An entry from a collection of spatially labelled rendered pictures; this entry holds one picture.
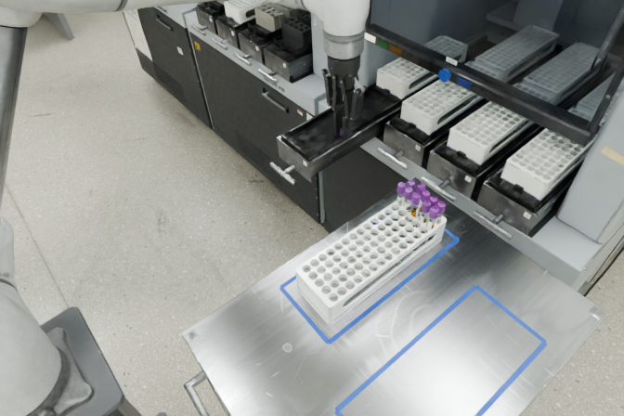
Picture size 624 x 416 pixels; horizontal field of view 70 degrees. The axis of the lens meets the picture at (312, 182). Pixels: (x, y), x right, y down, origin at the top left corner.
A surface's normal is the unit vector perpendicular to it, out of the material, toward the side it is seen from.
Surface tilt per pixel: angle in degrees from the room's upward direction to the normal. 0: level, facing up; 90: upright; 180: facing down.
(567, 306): 0
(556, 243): 0
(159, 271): 0
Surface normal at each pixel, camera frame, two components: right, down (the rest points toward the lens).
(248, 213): -0.04, -0.70
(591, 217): -0.76, 0.48
